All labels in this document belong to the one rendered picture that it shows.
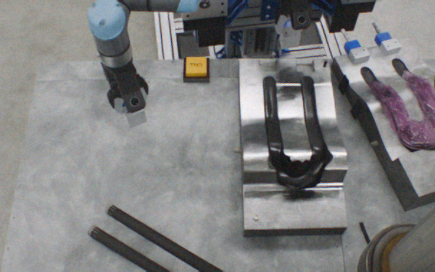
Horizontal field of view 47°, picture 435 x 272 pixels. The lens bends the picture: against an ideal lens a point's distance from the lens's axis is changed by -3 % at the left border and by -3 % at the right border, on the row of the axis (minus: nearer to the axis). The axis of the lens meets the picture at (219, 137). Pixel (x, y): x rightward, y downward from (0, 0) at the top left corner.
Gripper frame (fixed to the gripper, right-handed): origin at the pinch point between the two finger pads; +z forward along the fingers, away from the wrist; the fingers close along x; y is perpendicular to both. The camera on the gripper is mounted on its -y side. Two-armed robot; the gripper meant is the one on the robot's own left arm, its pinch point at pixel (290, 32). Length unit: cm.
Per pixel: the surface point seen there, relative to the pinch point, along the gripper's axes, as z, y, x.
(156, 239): 8, -52, 44
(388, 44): 6.9, -3.8, -30.8
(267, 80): 6.4, -11.4, 8.7
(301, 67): 8.8, -6.6, -2.9
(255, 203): 9, -46, 19
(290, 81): 6.1, -12.9, 2.2
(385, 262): -60, -80, 15
